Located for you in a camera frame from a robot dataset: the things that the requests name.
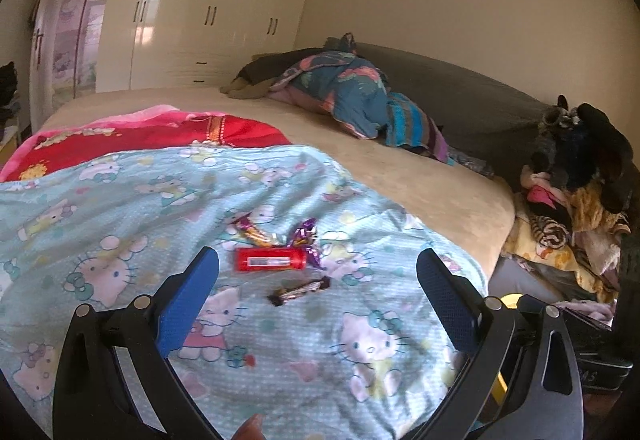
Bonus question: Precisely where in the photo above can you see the dark patterned cloth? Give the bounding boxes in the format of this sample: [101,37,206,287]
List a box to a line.
[447,147,496,178]

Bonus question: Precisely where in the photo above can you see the yellow rimmed trash bin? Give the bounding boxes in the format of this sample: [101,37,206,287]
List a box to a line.
[492,292,523,408]

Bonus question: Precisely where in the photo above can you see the striped blanket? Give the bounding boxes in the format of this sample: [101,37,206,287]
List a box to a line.
[385,92,456,165]

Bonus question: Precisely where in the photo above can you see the red cylindrical tube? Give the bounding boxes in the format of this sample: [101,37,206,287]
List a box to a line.
[235,247,307,273]

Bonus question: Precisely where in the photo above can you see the pink cartoon sliding door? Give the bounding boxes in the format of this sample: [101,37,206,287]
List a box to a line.
[50,0,118,103]

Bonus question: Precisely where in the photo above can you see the floral bedding pile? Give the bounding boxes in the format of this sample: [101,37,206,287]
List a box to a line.
[267,34,396,141]

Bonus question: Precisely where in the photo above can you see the dark clothes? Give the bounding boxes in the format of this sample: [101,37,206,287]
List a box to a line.
[0,62,21,121]

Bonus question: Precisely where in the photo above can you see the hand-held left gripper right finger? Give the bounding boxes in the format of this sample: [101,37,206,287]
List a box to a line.
[416,247,585,440]

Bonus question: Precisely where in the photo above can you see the orange purple snack wrapper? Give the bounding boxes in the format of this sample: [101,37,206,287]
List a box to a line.
[235,215,283,248]

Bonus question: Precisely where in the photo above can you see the brown clothing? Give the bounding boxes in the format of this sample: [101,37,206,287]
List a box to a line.
[220,48,321,100]

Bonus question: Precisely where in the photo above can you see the blue cartoon cat quilt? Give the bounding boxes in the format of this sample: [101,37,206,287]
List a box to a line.
[0,145,488,440]

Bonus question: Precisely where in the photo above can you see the dark brown candy wrapper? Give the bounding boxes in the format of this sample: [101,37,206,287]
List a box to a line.
[267,276,332,307]

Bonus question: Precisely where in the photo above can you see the cream glossy wardrobe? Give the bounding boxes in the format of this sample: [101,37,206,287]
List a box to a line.
[52,0,321,95]

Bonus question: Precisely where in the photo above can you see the person's left hand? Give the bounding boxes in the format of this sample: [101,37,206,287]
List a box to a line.
[232,414,266,440]

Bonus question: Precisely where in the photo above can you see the clothing pile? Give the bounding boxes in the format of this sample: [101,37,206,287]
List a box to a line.
[500,94,633,321]

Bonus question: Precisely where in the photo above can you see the purple candy wrapper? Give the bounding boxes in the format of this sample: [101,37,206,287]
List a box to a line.
[289,218,325,269]

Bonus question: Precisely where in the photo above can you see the beige bed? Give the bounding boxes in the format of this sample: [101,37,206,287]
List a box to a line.
[37,87,516,271]

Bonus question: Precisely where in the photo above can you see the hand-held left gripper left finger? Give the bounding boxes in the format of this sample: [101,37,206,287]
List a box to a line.
[52,246,221,440]

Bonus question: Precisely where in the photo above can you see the white door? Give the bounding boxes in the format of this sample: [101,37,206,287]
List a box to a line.
[27,0,68,131]

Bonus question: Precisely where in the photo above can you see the red blanket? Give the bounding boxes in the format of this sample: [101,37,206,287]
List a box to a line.
[0,106,292,183]

